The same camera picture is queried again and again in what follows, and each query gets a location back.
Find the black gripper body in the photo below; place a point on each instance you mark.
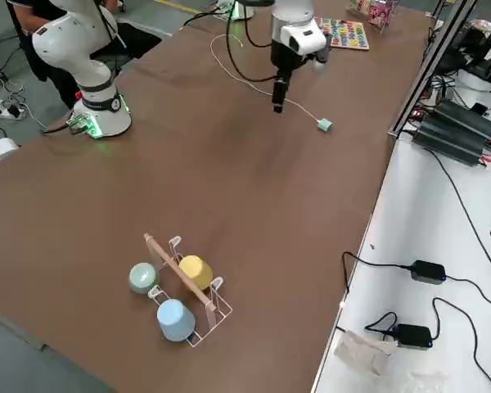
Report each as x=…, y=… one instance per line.
x=284, y=61

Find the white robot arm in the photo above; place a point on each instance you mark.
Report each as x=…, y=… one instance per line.
x=86, y=69

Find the colourful alphabet puzzle board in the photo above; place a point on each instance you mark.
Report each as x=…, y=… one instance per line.
x=350, y=34

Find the white snack bag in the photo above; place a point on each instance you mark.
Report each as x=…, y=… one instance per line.
x=362, y=5

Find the pink snack box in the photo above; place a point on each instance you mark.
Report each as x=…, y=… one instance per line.
x=378, y=12

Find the clear acrylic shelf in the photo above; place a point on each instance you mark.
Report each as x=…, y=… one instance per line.
x=386, y=22

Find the black floor mat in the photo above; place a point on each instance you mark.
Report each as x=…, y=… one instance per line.
x=139, y=39

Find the black power supply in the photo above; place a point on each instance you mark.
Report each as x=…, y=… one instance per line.
x=450, y=141
x=474, y=123

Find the yellow cup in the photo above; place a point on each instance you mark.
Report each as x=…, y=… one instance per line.
x=195, y=272

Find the pale green cup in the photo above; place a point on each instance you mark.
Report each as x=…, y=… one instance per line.
x=144, y=278

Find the black power adapter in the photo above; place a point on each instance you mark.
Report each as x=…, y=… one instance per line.
x=413, y=335
x=428, y=271

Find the light blue cup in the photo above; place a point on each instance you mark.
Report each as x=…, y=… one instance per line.
x=175, y=320

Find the person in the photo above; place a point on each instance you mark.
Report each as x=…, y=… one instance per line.
x=28, y=53

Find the crumpled clear plastic bag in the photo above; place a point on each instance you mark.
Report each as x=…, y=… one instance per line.
x=364, y=352

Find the white power strip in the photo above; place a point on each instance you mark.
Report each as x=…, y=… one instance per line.
x=8, y=111

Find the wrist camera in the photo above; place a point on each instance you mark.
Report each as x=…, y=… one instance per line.
x=321, y=61

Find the aluminium post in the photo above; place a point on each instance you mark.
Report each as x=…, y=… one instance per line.
x=425, y=69

